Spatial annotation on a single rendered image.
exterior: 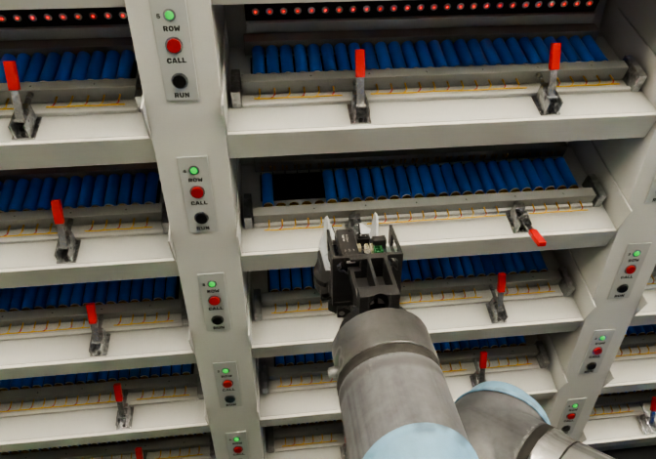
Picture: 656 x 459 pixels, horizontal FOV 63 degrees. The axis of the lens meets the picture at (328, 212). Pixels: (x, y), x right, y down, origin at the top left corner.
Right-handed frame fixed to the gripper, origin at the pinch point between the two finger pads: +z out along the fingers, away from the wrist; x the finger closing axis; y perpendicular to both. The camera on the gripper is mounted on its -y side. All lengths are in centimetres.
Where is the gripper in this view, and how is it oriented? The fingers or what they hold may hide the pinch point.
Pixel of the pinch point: (347, 236)
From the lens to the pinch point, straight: 67.5
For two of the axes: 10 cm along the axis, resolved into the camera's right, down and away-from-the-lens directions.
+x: -9.9, 0.7, -1.0
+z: -1.2, -5.3, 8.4
